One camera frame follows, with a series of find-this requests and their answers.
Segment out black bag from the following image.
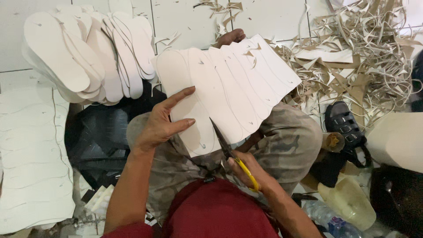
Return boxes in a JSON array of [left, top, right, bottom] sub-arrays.
[[369, 165, 423, 238]]

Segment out yellow handled scissors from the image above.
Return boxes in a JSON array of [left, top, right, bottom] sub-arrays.
[[209, 117, 260, 193]]

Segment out rolled cream foam sheet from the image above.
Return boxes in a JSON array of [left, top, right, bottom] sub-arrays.
[[365, 112, 423, 174]]

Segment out person's left hand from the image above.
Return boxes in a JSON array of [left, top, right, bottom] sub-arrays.
[[132, 87, 196, 152]]

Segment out pale yellow foam piece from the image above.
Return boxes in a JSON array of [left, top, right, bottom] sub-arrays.
[[317, 173, 377, 232]]

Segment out black strapped sandal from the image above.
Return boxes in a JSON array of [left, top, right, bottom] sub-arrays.
[[325, 101, 373, 168]]

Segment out red shirt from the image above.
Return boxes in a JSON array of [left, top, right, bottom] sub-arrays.
[[101, 178, 281, 238]]

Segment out camouflage trousers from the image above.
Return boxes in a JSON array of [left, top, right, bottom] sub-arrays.
[[126, 101, 324, 226]]

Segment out heap of beige foam scraps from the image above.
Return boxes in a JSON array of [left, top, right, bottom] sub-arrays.
[[193, 0, 423, 131]]

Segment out person's right hand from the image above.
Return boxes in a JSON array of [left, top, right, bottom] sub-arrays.
[[227, 151, 279, 194]]

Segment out white plastic tray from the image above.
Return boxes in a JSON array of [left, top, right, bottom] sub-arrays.
[[84, 184, 115, 214]]

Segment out pile of cut white soles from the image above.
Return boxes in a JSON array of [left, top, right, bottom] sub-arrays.
[[21, 4, 156, 106]]

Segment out clear plastic water bottle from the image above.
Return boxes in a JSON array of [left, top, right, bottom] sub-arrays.
[[302, 199, 365, 238]]

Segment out white sheet with sole outlines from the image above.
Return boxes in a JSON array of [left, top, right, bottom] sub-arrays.
[[155, 34, 302, 158]]

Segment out person's bare foot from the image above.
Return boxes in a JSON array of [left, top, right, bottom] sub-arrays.
[[215, 28, 247, 49]]

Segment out brown cardboard tape core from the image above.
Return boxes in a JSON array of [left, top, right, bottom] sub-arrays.
[[321, 132, 346, 153]]

